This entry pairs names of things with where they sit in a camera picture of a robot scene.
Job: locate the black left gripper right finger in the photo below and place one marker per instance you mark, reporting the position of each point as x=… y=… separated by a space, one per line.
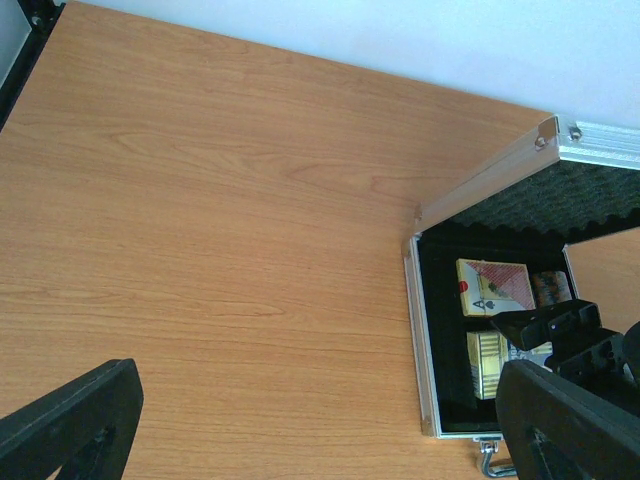
x=555 y=429

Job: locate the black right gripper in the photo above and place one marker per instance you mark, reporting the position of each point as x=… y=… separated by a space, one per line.
x=584 y=353

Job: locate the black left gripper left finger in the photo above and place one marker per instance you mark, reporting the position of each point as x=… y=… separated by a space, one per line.
x=84 y=429

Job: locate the blue gold card deck box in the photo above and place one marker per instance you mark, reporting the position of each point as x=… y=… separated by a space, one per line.
x=489 y=351

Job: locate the red yellow card deck box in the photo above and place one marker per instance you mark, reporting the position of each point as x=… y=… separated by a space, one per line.
x=488 y=288

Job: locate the brown poker chip stack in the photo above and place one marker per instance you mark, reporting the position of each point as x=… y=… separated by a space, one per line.
x=550 y=288

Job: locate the aluminium poker case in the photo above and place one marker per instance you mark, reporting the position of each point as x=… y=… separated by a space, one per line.
x=565 y=183

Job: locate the black aluminium frame rail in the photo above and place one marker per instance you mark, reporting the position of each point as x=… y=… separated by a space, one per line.
x=26 y=26

